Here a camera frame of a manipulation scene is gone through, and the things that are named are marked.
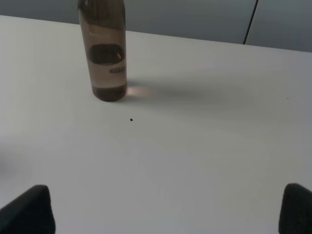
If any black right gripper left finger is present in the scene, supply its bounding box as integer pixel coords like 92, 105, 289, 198
0, 185, 56, 234

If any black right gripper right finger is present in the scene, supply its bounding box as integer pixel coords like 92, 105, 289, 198
278, 183, 312, 234

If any brown translucent water bottle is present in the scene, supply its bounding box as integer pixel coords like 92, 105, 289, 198
78, 0, 127, 102

